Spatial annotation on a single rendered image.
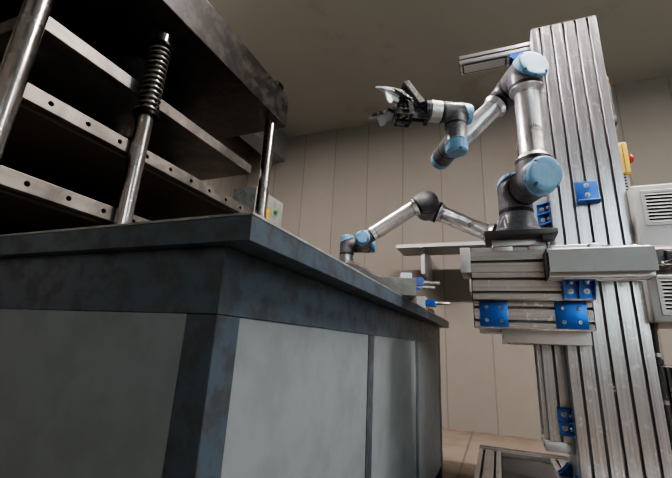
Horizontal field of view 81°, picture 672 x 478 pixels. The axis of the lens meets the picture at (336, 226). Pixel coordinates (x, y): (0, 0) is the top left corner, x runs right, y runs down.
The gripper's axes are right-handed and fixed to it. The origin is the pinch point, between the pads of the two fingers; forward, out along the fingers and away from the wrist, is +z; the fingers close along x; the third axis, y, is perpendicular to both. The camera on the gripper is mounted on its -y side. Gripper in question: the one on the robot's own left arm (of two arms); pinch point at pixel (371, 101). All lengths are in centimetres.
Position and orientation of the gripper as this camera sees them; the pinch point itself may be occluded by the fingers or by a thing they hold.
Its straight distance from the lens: 143.2
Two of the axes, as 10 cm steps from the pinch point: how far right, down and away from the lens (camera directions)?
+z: -10.0, -0.7, -0.6
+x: -0.8, 4.1, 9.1
